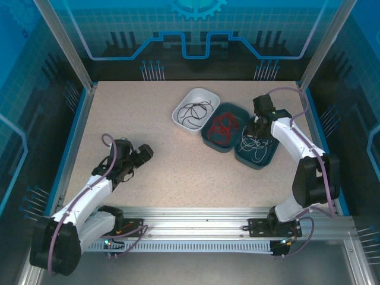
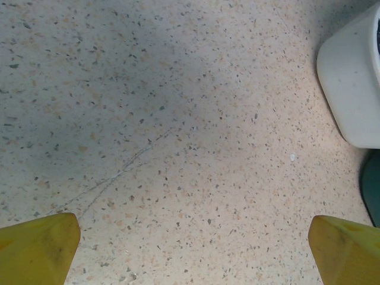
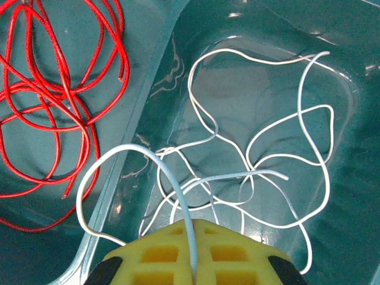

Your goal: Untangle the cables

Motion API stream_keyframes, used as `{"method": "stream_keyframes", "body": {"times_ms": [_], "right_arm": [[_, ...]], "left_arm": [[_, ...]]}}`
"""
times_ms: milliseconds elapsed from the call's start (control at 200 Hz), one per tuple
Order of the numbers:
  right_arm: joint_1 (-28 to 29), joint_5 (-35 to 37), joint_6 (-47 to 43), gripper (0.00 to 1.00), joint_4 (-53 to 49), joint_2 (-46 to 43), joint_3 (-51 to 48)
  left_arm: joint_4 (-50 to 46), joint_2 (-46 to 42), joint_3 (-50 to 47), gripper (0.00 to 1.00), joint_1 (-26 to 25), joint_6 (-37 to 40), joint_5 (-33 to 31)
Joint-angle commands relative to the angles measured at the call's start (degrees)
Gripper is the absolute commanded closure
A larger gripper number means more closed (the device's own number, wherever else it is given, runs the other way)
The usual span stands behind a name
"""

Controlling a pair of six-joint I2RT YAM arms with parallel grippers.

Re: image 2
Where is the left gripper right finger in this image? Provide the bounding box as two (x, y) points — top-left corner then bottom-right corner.
(308, 216), (380, 285)

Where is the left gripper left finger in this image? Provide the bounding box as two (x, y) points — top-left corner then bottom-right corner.
(0, 213), (81, 285)

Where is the white plastic tray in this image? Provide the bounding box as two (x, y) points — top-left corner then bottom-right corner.
(316, 2), (380, 149)

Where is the teal plastic tray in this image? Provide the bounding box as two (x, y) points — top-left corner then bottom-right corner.
(359, 154), (380, 229)

